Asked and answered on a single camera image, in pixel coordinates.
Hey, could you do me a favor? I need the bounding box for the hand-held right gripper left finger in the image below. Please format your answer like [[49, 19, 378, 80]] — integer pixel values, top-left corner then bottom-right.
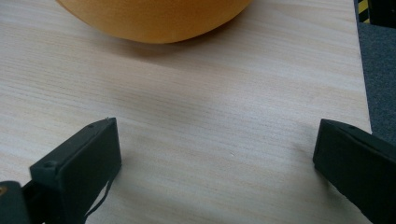
[[29, 117, 123, 224]]

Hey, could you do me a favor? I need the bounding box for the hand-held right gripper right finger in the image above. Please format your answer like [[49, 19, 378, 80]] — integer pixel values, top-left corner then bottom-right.
[[312, 118, 396, 224]]

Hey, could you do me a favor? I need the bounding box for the orange round object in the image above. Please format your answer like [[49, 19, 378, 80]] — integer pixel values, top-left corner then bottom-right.
[[55, 0, 254, 45]]

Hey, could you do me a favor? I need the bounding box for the yellow black striped tape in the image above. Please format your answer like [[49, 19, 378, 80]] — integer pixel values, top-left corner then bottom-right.
[[357, 0, 372, 24]]

